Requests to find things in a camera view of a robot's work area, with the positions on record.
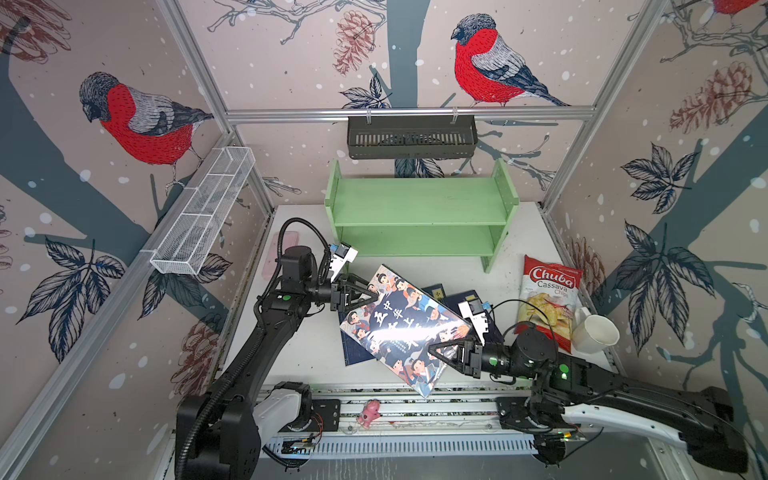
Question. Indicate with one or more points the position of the red Chuba chips bag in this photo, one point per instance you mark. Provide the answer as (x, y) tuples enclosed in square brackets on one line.
[(549, 294)]

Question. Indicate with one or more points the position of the navy booklet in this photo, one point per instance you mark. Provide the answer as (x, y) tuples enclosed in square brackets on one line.
[(353, 352), (435, 292), (451, 302)]

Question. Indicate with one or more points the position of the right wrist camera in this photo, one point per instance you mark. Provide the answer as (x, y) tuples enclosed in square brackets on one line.
[(474, 312)]

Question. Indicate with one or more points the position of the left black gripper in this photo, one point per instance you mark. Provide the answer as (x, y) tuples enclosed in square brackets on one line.
[(350, 282)]

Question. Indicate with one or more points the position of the pink pencil case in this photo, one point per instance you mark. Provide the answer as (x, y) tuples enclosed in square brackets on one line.
[(290, 239)]

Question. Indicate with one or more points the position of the illustrated Chinese history book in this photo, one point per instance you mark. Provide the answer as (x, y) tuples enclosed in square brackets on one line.
[(401, 324)]

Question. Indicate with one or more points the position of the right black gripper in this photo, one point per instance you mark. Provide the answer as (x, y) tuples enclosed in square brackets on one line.
[(473, 356)]

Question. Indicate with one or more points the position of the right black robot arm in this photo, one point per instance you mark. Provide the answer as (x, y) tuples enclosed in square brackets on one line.
[(567, 393)]

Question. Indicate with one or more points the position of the black hanging wire basket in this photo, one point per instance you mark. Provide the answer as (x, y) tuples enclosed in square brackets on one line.
[(411, 137)]

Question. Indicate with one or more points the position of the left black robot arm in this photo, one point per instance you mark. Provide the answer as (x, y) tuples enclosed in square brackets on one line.
[(222, 433)]

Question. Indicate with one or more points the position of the far left navy booklet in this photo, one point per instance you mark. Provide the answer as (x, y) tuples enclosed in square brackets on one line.
[(353, 352)]

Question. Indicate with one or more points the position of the right navy booklet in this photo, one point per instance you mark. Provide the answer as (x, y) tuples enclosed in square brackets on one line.
[(451, 302)]

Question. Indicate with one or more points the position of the aluminium mounting rail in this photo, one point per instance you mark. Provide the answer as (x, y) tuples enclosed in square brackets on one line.
[(455, 410)]

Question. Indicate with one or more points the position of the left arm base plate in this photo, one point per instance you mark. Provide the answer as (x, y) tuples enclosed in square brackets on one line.
[(324, 417)]

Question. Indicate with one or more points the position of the green wooden shelf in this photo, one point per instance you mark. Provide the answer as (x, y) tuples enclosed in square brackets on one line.
[(423, 217)]

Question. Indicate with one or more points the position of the white mesh wall tray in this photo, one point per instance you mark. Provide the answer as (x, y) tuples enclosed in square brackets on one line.
[(193, 233)]

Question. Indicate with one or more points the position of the pink pig toy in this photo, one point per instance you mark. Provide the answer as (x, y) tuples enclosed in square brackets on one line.
[(369, 414)]

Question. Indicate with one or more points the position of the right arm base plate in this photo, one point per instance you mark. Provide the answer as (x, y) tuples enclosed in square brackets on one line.
[(525, 415)]

